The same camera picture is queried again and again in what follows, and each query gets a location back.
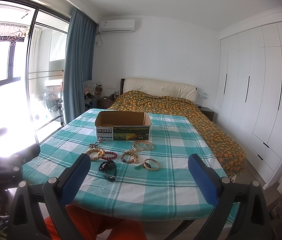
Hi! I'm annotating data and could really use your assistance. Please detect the gold lattice keychain charm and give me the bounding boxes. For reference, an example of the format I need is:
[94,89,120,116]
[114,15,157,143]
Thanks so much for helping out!
[89,137,102,148]

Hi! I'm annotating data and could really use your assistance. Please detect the light wooden bead bracelet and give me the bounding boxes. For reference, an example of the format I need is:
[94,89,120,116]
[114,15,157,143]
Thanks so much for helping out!
[85,147,106,162]

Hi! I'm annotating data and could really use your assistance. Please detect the brown bead gold charm bracelet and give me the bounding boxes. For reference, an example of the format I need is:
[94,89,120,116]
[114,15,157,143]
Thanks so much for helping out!
[120,149,140,164]

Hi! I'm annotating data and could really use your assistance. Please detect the long golden bead strand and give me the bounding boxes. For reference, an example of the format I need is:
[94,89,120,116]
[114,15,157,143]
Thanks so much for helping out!
[132,140,155,152]

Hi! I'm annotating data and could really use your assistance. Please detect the green pendant dark tassel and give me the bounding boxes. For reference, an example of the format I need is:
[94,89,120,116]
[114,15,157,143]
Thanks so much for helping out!
[135,162,151,170]

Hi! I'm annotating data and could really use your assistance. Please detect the orange floral bedspread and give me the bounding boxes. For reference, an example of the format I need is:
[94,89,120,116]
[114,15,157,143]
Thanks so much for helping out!
[109,90,247,176]

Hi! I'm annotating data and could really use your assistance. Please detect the orange garment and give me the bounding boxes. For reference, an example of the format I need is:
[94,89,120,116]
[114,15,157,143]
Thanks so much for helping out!
[43,204,148,240]

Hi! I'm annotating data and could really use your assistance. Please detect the dark wooden right nightstand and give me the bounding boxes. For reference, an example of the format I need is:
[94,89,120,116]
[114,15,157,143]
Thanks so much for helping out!
[198,106,215,121]

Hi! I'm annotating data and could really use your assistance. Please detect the dark wooden nightstand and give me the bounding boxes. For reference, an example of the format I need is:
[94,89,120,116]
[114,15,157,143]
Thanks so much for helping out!
[97,97,115,109]
[198,106,215,121]

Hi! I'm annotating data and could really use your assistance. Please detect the teal white plaid cloth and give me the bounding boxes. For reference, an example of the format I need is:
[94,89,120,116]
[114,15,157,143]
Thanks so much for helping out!
[23,109,225,221]

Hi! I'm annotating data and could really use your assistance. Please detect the open cardboard box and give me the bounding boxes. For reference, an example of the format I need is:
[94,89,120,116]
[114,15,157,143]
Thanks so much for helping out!
[95,111,151,141]

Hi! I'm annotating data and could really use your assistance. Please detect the washing machine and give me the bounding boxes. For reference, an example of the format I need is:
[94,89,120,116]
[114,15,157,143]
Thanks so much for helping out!
[44,85,62,113]

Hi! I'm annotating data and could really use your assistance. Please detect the dark wooden left nightstand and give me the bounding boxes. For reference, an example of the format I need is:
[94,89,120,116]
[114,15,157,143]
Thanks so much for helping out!
[97,97,115,109]

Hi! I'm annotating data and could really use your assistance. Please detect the white built-in wardrobe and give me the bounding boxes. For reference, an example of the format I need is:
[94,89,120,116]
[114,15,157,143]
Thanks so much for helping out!
[215,21,282,187]

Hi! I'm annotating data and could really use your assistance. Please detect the pile of clothes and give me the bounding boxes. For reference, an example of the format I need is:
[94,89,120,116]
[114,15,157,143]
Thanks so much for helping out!
[83,80,103,96]

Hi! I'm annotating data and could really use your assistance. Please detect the cream padded headboard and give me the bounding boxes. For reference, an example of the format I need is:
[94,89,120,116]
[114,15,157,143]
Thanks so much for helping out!
[120,77,197,103]

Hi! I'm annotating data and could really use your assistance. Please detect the glass sliding balcony door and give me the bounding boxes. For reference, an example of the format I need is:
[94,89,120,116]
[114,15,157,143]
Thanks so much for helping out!
[0,0,69,157]

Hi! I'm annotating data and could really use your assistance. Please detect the blue curtain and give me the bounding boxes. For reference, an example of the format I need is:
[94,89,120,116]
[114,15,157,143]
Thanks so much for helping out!
[63,8,97,124]

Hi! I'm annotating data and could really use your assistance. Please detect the white air conditioner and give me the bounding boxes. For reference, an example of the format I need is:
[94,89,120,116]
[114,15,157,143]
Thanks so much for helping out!
[98,19,135,34]

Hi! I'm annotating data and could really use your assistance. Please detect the red bead bracelet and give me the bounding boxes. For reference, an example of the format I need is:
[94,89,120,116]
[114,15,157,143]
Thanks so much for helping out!
[101,151,118,161]

